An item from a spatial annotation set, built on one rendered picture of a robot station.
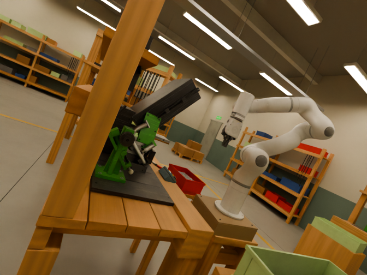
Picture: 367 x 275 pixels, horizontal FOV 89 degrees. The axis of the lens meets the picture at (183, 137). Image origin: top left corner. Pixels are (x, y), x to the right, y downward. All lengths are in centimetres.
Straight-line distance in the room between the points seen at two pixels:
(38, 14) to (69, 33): 117
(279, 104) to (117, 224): 99
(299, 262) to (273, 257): 19
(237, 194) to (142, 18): 97
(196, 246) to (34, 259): 60
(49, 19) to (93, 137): 1024
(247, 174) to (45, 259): 95
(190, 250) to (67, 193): 58
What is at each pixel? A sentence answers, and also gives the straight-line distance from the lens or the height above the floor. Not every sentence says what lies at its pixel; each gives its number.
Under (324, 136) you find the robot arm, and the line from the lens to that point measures 125.
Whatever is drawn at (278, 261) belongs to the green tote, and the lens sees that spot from 110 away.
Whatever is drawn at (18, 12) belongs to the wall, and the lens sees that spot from 1103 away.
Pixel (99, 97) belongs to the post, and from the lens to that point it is 61.
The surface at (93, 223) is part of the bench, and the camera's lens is 76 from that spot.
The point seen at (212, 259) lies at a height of 72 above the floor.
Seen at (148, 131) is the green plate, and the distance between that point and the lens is 131.
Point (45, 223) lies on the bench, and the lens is 76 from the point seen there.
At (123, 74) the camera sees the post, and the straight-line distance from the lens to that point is 61.
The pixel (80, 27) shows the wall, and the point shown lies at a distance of 1062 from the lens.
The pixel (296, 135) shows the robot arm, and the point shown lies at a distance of 126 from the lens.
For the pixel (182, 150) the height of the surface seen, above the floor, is 27.
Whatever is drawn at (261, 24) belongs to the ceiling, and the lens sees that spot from 596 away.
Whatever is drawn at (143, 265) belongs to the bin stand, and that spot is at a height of 15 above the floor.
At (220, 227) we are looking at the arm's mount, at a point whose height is 90.
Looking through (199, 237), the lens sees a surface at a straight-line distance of 96.
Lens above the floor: 131
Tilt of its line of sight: 4 degrees down
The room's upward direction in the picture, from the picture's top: 24 degrees clockwise
